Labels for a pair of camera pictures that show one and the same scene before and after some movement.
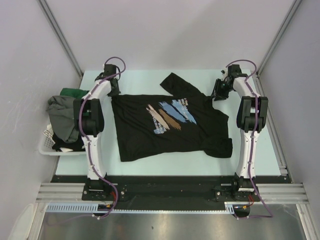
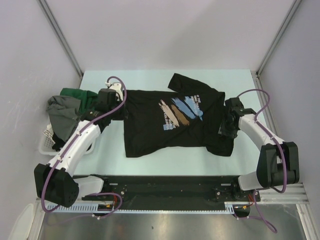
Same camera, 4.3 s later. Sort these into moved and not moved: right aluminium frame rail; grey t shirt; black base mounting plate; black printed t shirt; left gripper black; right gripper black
Moved: right gripper black; left gripper black; black printed t shirt
Not moved: black base mounting plate; right aluminium frame rail; grey t shirt
